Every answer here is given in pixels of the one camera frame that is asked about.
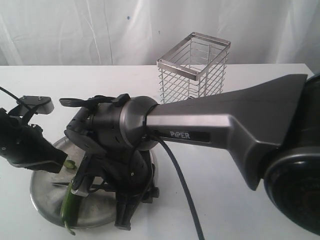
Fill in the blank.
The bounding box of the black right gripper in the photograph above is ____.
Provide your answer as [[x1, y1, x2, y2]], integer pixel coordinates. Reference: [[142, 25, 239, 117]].
[[94, 149, 160, 230]]

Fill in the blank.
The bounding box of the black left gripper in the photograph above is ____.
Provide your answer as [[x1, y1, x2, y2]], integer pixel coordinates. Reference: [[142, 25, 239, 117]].
[[0, 108, 68, 174]]

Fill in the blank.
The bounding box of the black kitchen knife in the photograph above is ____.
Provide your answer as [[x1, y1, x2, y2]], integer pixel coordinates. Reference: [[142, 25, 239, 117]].
[[51, 182, 72, 187]]

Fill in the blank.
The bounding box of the green cucumber with stem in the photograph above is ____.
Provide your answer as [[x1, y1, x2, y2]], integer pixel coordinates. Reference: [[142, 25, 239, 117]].
[[60, 182, 79, 236]]

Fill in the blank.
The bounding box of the steel wire utensil basket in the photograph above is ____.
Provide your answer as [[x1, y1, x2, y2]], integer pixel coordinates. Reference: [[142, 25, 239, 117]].
[[157, 32, 231, 104]]

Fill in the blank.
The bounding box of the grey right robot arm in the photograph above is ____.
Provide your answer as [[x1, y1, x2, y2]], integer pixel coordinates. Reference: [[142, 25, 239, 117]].
[[59, 74, 320, 234]]

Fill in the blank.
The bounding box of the round stainless steel plate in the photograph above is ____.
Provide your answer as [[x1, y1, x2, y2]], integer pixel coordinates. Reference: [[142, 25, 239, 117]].
[[30, 137, 116, 229]]

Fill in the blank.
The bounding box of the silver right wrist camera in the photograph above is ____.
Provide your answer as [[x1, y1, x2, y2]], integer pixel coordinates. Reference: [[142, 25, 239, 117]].
[[71, 154, 94, 197]]

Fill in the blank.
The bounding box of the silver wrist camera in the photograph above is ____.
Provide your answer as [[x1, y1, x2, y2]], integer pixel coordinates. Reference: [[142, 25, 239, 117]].
[[8, 95, 54, 117], [71, 154, 94, 197]]

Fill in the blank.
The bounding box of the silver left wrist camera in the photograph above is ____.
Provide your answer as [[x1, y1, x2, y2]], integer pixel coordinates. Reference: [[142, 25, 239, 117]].
[[8, 95, 54, 117]]

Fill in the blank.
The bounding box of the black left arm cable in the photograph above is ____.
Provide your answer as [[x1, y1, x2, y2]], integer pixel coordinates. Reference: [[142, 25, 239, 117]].
[[0, 86, 21, 102]]

